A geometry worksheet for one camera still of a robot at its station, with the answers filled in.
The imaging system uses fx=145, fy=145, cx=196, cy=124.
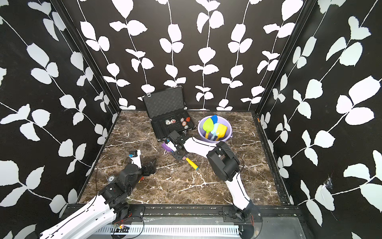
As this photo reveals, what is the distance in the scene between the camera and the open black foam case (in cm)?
106

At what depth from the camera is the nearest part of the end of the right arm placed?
71cm

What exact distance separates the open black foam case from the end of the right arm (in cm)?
21
